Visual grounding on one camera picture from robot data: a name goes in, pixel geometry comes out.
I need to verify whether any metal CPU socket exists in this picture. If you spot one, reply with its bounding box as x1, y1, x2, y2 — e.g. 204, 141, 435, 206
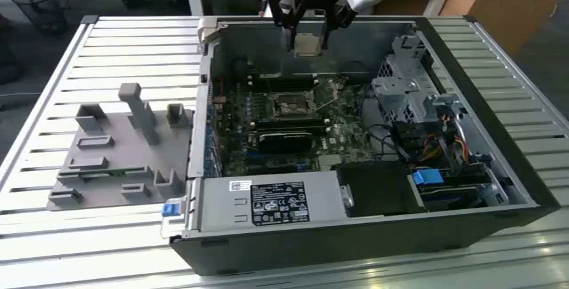
268, 91, 317, 119

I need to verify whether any black plastic shroud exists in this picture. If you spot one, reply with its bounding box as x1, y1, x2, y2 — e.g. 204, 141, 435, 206
331, 159, 430, 219

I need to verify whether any yellow orange wire bundle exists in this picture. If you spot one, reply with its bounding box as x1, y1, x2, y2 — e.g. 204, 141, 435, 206
419, 129, 471, 165

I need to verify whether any silver disk bay frame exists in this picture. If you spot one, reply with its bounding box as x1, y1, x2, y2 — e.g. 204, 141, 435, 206
422, 94, 511, 207

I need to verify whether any black PC case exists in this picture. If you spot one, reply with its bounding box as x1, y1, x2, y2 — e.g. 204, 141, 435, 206
168, 15, 562, 277

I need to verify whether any metal socket cover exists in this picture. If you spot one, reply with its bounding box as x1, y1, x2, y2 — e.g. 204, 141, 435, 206
309, 75, 352, 115

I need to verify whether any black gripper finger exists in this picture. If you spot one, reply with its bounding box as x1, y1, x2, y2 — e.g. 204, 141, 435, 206
320, 0, 357, 51
264, 0, 308, 52

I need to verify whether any silver CPU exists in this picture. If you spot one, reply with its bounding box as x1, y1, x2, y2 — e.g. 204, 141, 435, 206
293, 32, 321, 58

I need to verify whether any green RAM stick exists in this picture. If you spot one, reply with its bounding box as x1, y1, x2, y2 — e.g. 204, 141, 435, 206
255, 121, 325, 133
77, 167, 149, 179

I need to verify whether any silver power supply unit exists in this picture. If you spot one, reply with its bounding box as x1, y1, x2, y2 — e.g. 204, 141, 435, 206
180, 170, 356, 239

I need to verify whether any green motherboard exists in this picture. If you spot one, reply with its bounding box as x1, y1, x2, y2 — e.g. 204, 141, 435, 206
211, 75, 372, 176

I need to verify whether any wooden cabinet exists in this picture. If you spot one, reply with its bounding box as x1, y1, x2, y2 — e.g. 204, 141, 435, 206
439, 0, 569, 57

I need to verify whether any silver heat sink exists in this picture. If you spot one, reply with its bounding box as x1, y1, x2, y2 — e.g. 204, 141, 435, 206
317, 154, 345, 170

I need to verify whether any metal drive cage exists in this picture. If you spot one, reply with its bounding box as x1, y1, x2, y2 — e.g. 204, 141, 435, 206
368, 34, 444, 127

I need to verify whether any grey parts rack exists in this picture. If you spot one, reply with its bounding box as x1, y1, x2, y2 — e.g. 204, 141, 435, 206
45, 83, 196, 212

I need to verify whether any black graphics card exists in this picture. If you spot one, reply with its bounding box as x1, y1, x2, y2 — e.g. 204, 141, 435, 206
255, 129, 316, 155

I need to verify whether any blue case latch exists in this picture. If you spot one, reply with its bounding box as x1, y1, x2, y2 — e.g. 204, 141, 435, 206
161, 202, 184, 217

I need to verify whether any black mesh basket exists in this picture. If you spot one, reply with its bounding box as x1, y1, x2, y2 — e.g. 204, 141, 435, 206
10, 0, 70, 35

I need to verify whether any blue disk carrier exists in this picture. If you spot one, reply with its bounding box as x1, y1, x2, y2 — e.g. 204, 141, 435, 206
411, 168, 444, 188

